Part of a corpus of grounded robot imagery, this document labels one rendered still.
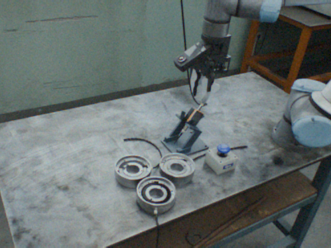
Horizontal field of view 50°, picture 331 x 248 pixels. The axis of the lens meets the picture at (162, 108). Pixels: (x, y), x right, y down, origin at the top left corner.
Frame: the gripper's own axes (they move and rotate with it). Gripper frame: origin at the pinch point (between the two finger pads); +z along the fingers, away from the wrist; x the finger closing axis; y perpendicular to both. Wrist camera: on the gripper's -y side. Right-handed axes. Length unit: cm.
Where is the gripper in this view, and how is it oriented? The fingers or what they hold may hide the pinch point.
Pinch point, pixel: (198, 96)
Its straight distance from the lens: 110.2
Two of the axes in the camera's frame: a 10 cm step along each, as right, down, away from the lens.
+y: 8.5, -2.2, 4.9
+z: -0.9, 8.4, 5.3
